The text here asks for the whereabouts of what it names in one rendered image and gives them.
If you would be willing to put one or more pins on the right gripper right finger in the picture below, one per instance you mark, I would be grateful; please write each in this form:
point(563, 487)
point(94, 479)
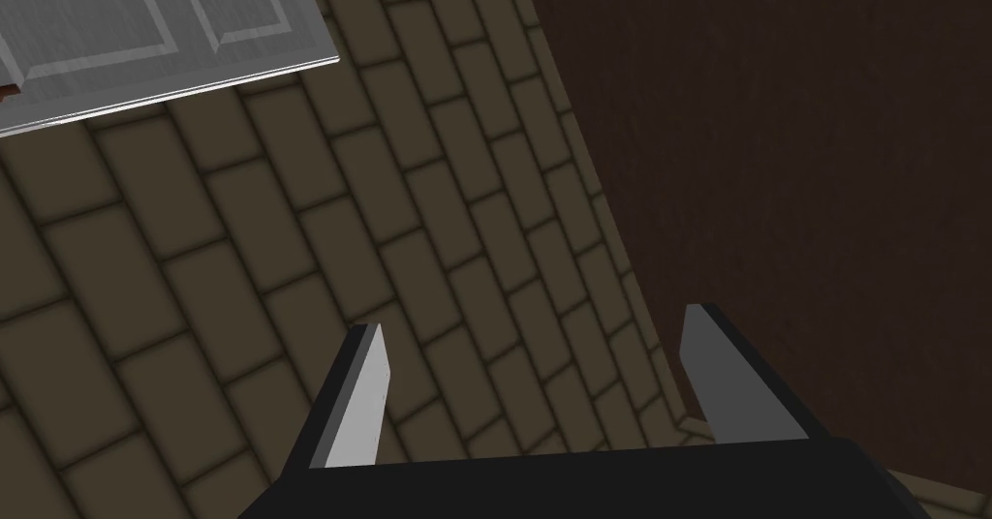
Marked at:
point(736, 395)

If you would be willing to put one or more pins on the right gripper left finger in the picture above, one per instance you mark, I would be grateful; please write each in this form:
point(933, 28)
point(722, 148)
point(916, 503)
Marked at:
point(358, 410)

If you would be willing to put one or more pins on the grey panelled door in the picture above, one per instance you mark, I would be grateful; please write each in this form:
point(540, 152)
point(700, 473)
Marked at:
point(139, 31)

